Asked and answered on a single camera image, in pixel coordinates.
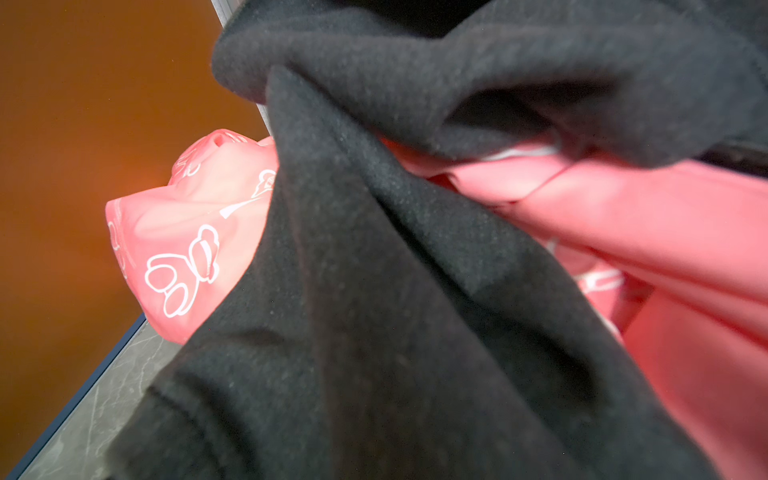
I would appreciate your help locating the pink floral cloth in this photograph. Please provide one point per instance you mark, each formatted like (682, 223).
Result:
(673, 259)

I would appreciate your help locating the black fleece cloth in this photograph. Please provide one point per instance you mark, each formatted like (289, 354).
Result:
(390, 328)

